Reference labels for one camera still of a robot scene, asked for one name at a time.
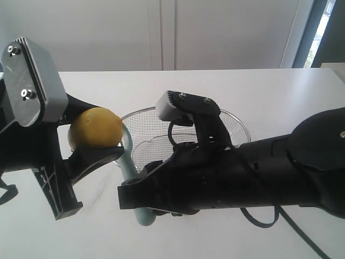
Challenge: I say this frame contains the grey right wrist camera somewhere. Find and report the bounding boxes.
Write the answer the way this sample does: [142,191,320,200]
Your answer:
[155,90,220,126]

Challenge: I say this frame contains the white cabinet doors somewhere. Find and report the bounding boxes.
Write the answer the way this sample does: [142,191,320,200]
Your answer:
[1,1,312,71]

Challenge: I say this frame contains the oval metal wire mesh basket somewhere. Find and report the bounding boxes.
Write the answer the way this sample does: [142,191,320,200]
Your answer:
[119,107,251,172]

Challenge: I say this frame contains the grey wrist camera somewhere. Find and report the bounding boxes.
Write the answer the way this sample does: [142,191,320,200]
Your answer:
[1,37,68,128]
[155,90,220,126]

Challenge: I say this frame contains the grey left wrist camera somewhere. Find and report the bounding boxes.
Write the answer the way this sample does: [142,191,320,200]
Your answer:
[1,37,68,128]

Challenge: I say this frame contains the yellow lemon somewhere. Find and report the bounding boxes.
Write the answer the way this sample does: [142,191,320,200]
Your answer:
[67,107,123,151]

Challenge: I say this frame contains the teal handled vegetable peeler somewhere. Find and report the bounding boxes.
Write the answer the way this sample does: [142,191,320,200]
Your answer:
[116,124,156,227]

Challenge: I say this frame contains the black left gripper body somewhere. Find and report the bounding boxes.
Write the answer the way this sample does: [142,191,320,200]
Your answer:
[1,83,94,172]

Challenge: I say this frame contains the window with dark frame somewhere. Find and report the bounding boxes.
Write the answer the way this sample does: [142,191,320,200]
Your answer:
[292,1,344,68]

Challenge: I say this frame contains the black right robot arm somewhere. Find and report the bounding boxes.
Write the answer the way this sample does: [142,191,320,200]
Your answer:
[118,108,344,218]

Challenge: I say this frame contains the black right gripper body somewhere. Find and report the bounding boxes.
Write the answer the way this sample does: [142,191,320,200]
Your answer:
[164,140,270,214]

